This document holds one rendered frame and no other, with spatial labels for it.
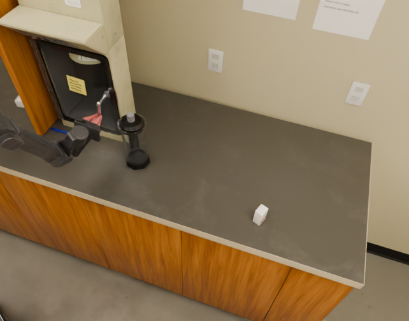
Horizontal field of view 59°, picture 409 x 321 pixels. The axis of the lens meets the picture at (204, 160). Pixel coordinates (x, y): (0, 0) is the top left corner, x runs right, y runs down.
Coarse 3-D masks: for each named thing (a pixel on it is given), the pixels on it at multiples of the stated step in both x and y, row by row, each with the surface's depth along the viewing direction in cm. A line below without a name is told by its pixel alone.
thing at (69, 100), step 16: (48, 48) 131; (64, 48) 128; (48, 64) 137; (64, 64) 134; (80, 64) 131; (96, 64) 129; (64, 80) 141; (96, 80) 135; (112, 80) 133; (64, 96) 148; (80, 96) 145; (96, 96) 141; (112, 96) 138; (64, 112) 156; (80, 112) 152; (96, 112) 149; (112, 112) 145; (112, 128) 153
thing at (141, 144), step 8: (144, 120) 137; (120, 128) 134; (128, 136) 135; (136, 136) 136; (144, 136) 140; (128, 144) 139; (136, 144) 139; (144, 144) 142; (128, 152) 143; (136, 152) 142; (144, 152) 145; (128, 160) 148; (136, 160) 146; (144, 160) 148
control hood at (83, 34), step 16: (16, 16) 117; (32, 16) 117; (48, 16) 117; (64, 16) 118; (32, 32) 113; (48, 32) 111; (64, 32) 112; (80, 32) 112; (96, 32) 113; (80, 48) 123; (96, 48) 116
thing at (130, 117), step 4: (132, 112) 133; (124, 116) 136; (128, 116) 132; (132, 116) 132; (136, 116) 136; (120, 120) 135; (124, 120) 135; (128, 120) 134; (132, 120) 134; (136, 120) 135; (140, 120) 135; (120, 124) 134; (124, 124) 133; (128, 124) 134; (132, 124) 134; (136, 124) 134; (140, 124) 134; (124, 128) 133; (128, 128) 133; (132, 128) 133; (136, 128) 133
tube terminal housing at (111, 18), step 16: (32, 0) 118; (48, 0) 116; (80, 0) 112; (96, 0) 110; (112, 0) 117; (80, 16) 117; (96, 16) 114; (112, 16) 119; (112, 32) 122; (112, 48) 125; (112, 64) 128; (128, 64) 140; (128, 80) 144; (128, 96) 148; (128, 112) 152
